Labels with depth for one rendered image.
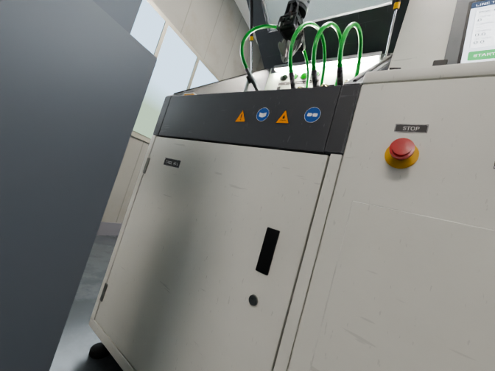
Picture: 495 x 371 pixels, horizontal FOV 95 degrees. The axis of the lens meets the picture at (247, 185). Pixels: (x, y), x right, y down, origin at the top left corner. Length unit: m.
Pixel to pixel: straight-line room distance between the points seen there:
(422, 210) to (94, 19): 0.53
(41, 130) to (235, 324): 0.50
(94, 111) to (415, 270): 0.51
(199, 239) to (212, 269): 0.09
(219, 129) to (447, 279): 0.60
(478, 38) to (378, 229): 0.67
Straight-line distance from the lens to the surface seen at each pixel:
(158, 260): 0.77
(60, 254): 0.36
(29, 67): 0.32
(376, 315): 0.48
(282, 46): 1.03
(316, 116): 0.56
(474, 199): 0.49
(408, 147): 0.46
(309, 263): 0.50
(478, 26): 1.02
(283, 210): 0.52
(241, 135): 0.64
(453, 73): 0.57
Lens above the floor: 0.63
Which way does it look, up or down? 5 degrees up
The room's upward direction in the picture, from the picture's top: 16 degrees clockwise
